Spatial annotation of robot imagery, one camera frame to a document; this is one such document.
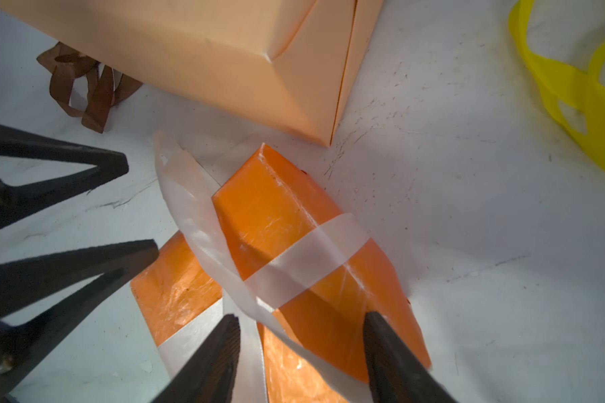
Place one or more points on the orange gift box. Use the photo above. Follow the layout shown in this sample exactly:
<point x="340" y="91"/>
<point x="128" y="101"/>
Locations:
<point x="273" y="248"/>

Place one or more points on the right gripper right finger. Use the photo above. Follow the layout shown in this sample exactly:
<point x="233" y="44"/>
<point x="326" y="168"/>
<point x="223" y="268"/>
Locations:
<point x="395" y="373"/>

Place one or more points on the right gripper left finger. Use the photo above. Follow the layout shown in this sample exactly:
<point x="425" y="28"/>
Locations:
<point x="209" y="376"/>

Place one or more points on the brown ribbon bow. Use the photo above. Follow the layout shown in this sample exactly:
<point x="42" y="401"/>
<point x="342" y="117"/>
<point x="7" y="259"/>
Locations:
<point x="106" y="88"/>

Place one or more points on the white ribbon bow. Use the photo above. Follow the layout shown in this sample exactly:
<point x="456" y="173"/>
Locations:
<point x="185" y="190"/>

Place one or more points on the yellow ribbon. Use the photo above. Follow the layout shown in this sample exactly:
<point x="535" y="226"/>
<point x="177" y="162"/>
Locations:
<point x="561" y="83"/>

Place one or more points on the tan gift box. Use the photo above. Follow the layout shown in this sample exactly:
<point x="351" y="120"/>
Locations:
<point x="286" y="64"/>

